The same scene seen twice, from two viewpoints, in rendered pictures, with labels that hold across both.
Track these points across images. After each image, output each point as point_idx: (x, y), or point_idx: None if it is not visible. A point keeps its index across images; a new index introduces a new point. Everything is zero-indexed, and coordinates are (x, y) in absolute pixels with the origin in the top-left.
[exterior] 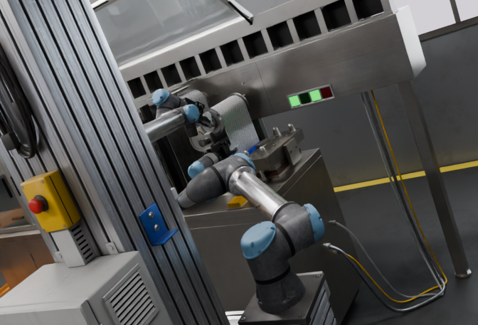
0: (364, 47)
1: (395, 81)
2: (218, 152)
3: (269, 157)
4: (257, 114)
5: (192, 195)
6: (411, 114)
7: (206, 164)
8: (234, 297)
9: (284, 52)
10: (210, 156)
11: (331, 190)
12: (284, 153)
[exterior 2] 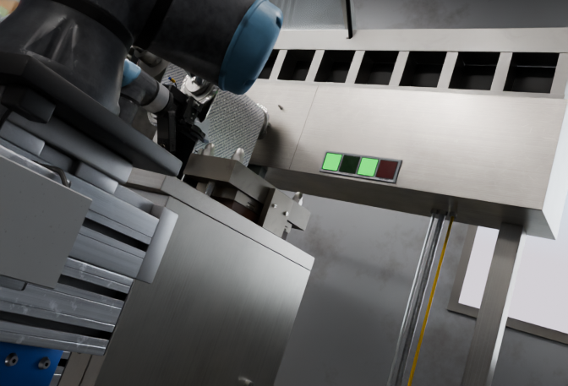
0: (488, 128)
1: (506, 199)
2: (175, 103)
3: (240, 165)
4: (265, 158)
5: None
6: (490, 295)
7: (145, 79)
8: None
9: (366, 89)
10: (161, 85)
11: (282, 336)
12: (262, 198)
